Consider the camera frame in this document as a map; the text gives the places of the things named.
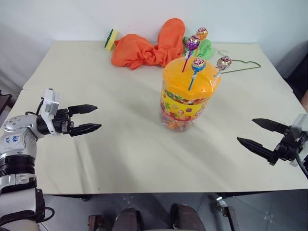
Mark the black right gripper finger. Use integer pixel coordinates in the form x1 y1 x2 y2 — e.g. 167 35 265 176
236 136 281 166
251 118 290 136

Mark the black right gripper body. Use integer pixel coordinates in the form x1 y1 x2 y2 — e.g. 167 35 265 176
272 126 308 162

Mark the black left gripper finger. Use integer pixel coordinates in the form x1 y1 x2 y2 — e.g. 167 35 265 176
68 123 103 138
67 104 98 116

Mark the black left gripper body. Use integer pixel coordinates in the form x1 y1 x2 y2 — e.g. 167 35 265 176
52 108 75 135

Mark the white-stick pink lollipop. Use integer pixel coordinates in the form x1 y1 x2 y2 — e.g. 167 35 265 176
211 55 232 89

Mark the blue-stick lollipop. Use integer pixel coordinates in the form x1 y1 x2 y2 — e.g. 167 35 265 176
188 57 206 91

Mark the red-stick purple lollipop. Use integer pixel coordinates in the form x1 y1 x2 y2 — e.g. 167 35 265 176
181 34 201 73

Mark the orange-wrapped lollipop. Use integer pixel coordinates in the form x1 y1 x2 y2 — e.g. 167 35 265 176
192 27 208 58

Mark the dark object at edge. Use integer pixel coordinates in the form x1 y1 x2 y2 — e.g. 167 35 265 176
283 39 308 106

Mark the dark shelf at edge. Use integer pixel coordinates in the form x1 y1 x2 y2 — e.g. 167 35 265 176
0 90 13 116

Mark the metal table leg caster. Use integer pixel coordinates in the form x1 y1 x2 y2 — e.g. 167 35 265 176
211 192 239 231

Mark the yellow green sponge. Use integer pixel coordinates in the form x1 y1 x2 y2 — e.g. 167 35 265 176
103 29 118 52

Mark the orange-lidded candy jar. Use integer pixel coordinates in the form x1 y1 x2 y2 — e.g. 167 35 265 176
159 57 222 133

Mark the orange cloth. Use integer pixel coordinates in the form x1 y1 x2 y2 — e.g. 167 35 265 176
111 18 187 71

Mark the dark rounded robot foot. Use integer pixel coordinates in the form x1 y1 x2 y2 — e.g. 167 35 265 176
114 207 141 231
170 203 205 231

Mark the green cloth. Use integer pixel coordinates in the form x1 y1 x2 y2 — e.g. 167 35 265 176
182 36 215 60

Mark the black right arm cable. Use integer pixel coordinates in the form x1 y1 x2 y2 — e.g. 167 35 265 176
295 141 308 179

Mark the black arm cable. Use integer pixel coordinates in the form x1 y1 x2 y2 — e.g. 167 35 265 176
295 141 308 179
36 188 55 223

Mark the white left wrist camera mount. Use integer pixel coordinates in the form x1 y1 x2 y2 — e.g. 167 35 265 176
39 88 60 137

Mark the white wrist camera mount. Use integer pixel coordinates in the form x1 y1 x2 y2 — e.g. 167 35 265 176
39 88 60 137
289 113 308 167

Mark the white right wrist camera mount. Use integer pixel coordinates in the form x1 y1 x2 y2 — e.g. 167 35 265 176
289 113 308 167

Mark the thin wire clothes hanger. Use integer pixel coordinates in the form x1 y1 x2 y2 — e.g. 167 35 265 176
218 50 262 74

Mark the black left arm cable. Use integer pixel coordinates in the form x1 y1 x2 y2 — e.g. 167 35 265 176
36 188 55 223

